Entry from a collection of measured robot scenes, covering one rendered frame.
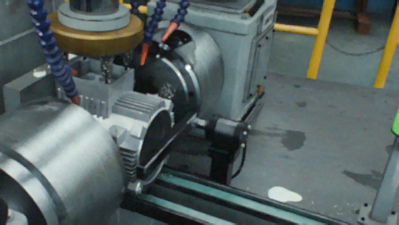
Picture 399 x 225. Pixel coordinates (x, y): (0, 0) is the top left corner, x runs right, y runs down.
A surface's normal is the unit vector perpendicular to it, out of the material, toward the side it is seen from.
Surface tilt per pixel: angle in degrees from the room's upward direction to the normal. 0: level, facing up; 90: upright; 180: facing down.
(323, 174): 0
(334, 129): 0
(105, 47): 90
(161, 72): 90
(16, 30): 90
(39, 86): 90
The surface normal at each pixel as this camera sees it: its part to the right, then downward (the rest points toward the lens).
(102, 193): 0.90, 0.12
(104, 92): -0.43, 0.44
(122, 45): 0.59, 0.44
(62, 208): -0.14, 0.39
